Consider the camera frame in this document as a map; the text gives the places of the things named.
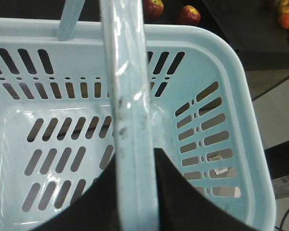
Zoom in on red yellow apple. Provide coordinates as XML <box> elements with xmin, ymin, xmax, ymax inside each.
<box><xmin>143</xmin><ymin>0</ymin><xmax>164</xmax><ymax>22</ymax></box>
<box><xmin>177</xmin><ymin>5</ymin><xmax>201</xmax><ymax>26</ymax></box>

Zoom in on orange tangerine left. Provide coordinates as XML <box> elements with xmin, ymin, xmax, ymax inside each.
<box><xmin>277</xmin><ymin>13</ymin><xmax>289</xmax><ymax>29</ymax></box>

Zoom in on light blue plastic basket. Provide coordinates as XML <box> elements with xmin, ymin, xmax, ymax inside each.
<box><xmin>0</xmin><ymin>0</ymin><xmax>276</xmax><ymax>231</ymax></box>

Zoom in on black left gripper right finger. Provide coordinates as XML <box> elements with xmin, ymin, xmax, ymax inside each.
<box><xmin>154</xmin><ymin>148</ymin><xmax>256</xmax><ymax>231</ymax></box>

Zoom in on red yellow apple left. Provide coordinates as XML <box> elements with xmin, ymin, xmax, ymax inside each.
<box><xmin>143</xmin><ymin>0</ymin><xmax>164</xmax><ymax>22</ymax></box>

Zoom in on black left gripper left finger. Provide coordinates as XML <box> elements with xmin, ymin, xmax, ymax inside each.
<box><xmin>34</xmin><ymin>156</ymin><xmax>121</xmax><ymax>231</ymax></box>

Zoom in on red yellow apple middle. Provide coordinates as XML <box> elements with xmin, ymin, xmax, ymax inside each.
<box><xmin>177</xmin><ymin>5</ymin><xmax>201</xmax><ymax>26</ymax></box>

